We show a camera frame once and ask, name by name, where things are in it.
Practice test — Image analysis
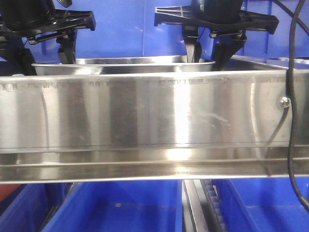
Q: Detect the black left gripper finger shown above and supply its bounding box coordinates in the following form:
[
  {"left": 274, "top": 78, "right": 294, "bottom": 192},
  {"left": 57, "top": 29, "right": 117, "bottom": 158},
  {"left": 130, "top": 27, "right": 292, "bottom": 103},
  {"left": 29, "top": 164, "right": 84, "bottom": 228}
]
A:
[
  {"left": 0, "top": 36, "right": 37, "bottom": 75},
  {"left": 56, "top": 30, "right": 77, "bottom": 64}
]

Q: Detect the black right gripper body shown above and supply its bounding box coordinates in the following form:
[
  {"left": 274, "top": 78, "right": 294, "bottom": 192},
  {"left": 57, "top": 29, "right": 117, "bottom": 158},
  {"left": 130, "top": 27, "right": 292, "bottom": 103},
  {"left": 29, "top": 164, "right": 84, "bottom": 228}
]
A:
[{"left": 154, "top": 0, "right": 279, "bottom": 34}]

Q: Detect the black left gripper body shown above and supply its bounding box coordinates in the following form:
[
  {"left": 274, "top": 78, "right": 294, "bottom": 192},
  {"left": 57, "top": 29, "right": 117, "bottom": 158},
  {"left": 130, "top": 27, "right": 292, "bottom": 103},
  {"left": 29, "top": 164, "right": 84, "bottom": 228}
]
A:
[{"left": 0, "top": 0, "right": 96, "bottom": 43}]

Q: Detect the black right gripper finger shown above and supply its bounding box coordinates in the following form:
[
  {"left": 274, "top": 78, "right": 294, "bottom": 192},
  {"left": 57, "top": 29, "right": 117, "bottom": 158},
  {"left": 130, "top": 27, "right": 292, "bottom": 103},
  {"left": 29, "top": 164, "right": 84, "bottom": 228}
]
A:
[
  {"left": 182, "top": 25, "right": 202, "bottom": 62},
  {"left": 211, "top": 36, "right": 247, "bottom": 71}
]

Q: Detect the silver metal tray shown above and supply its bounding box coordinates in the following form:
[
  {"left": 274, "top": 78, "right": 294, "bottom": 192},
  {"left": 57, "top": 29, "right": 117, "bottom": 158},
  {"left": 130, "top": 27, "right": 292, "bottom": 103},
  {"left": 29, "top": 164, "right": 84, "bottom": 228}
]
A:
[{"left": 32, "top": 55, "right": 215, "bottom": 75}]

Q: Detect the blue upper right crate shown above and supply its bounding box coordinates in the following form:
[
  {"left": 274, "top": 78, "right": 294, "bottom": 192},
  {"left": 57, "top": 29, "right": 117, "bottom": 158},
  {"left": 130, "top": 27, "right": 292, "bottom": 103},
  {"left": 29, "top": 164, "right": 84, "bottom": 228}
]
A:
[{"left": 236, "top": 0, "right": 309, "bottom": 58}]

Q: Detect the blue lower left bin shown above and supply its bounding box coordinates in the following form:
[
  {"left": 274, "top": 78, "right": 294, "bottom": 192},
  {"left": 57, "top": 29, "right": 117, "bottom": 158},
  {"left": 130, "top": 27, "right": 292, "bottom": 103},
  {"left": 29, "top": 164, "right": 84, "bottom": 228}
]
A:
[{"left": 0, "top": 183, "right": 72, "bottom": 232}]

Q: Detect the blue bin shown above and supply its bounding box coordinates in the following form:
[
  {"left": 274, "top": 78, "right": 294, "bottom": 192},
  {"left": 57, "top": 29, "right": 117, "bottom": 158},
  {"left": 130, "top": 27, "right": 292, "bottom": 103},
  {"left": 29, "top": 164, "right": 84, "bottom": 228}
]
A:
[
  {"left": 43, "top": 180, "right": 182, "bottom": 232},
  {"left": 0, "top": 183, "right": 72, "bottom": 232},
  {"left": 213, "top": 178, "right": 309, "bottom": 232}
]

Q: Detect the blue lower right bin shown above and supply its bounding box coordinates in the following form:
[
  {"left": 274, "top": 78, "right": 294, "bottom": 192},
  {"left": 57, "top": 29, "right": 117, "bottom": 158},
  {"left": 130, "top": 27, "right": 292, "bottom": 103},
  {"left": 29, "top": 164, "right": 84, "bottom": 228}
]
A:
[{"left": 213, "top": 178, "right": 309, "bottom": 232}]

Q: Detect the blue lower centre bin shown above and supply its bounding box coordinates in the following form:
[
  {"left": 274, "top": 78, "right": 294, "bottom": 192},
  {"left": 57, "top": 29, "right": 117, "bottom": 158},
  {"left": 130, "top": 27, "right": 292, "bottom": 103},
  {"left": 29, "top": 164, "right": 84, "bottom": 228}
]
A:
[{"left": 43, "top": 180, "right": 182, "bottom": 232}]

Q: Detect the black cable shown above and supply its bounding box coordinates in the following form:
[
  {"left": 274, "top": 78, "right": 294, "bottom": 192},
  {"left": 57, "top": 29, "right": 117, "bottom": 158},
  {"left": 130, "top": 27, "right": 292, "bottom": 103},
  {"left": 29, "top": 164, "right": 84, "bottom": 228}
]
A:
[{"left": 274, "top": 0, "right": 309, "bottom": 211}]

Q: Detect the silver rail bolt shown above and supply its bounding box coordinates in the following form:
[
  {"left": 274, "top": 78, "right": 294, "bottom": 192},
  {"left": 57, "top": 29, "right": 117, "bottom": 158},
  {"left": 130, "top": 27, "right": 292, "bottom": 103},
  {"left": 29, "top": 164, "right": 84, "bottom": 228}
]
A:
[{"left": 280, "top": 96, "right": 291, "bottom": 108}]

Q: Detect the roller track rail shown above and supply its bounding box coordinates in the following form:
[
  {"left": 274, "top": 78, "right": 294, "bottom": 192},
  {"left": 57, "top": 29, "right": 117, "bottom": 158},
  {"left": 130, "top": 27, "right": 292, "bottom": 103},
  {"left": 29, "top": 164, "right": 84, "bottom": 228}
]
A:
[{"left": 182, "top": 179, "right": 227, "bottom": 232}]

